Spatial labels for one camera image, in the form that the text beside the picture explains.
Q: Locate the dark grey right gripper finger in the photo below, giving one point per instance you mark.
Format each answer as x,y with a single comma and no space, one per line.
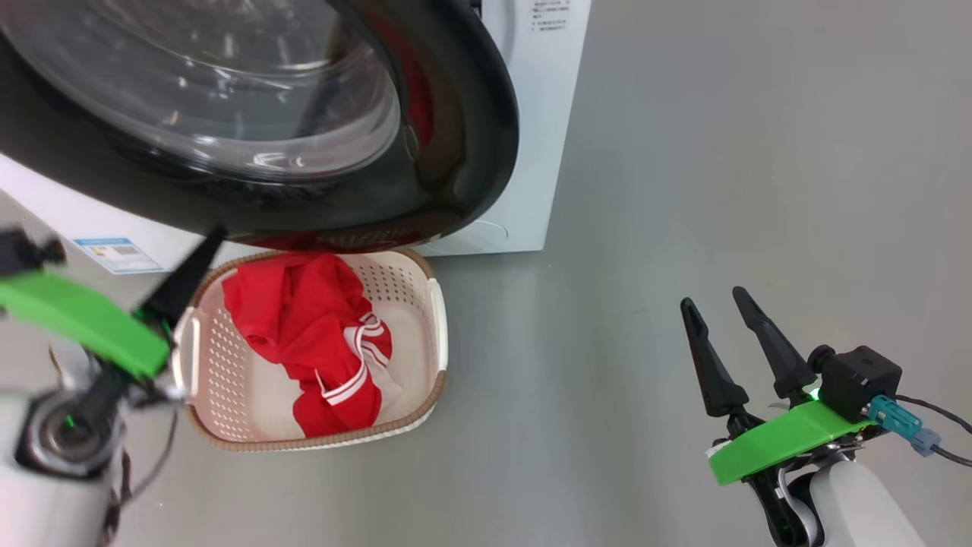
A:
774,349
714,365

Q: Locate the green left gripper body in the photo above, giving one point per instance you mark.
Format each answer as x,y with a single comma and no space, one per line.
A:
76,315

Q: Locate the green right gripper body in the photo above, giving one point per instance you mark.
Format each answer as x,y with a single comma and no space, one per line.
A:
782,444

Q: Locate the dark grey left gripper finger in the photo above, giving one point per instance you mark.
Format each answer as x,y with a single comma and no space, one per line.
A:
186,277

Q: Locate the red garment with white band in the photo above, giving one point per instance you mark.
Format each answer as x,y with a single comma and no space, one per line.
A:
288,304

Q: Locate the red garment with white stripes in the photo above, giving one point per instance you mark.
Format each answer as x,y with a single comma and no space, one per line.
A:
342,387

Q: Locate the washing machine door edge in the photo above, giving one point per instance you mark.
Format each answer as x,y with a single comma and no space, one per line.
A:
456,152

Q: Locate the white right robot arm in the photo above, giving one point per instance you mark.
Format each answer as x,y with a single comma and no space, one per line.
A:
866,509

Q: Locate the cream perforated laundry basket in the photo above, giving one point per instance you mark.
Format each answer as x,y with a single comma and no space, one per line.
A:
228,395

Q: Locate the white front-load washing machine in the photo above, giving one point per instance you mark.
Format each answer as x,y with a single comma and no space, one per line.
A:
535,152

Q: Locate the blue energy label sticker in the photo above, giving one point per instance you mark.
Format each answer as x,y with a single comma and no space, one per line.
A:
120,255

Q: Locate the round white filter cover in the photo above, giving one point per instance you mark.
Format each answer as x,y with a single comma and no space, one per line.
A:
486,232

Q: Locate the small printed text sticker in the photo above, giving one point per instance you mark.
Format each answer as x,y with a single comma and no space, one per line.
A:
548,14

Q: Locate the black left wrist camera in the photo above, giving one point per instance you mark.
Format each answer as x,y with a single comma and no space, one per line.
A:
26,253

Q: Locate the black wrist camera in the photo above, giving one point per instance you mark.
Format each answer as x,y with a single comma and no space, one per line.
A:
26,253
858,380

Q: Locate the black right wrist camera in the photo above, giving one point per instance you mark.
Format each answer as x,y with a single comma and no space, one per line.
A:
858,380

